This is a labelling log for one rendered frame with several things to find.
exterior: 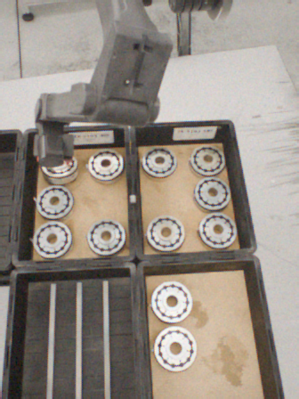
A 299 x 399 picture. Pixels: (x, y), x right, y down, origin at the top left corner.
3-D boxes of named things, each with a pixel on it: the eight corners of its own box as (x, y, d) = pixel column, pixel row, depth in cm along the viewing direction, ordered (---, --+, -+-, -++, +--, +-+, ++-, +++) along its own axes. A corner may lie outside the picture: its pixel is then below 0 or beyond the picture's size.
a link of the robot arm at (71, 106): (162, 86, 50) (85, 73, 45) (157, 129, 51) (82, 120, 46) (76, 99, 88) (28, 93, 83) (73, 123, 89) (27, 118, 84)
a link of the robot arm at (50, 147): (76, 100, 85) (38, 94, 81) (82, 142, 80) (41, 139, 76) (63, 129, 94) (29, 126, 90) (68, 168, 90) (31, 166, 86)
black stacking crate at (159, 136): (131, 146, 116) (130, 125, 106) (224, 142, 117) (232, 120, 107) (137, 271, 100) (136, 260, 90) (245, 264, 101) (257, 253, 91)
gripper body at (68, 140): (73, 158, 97) (70, 143, 91) (34, 158, 97) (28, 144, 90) (74, 137, 100) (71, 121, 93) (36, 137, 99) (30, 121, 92)
